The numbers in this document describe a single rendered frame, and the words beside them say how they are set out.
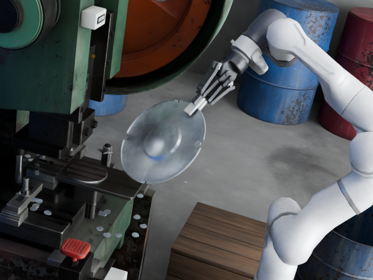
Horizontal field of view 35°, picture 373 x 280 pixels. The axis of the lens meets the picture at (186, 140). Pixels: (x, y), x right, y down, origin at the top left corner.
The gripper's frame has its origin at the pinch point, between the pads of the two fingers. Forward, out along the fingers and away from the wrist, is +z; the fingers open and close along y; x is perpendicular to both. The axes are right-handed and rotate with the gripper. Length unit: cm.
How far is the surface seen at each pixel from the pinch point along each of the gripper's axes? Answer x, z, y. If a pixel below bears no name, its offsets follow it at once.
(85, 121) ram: -14.5, 25.4, 14.9
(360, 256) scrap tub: 27, -9, -98
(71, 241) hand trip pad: 11, 52, 12
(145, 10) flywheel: -37.3, -15.6, 9.9
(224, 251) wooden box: -5, 26, -73
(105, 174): -12.1, 33.1, -3.2
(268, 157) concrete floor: -103, -42, -192
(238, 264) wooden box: 3, 26, -73
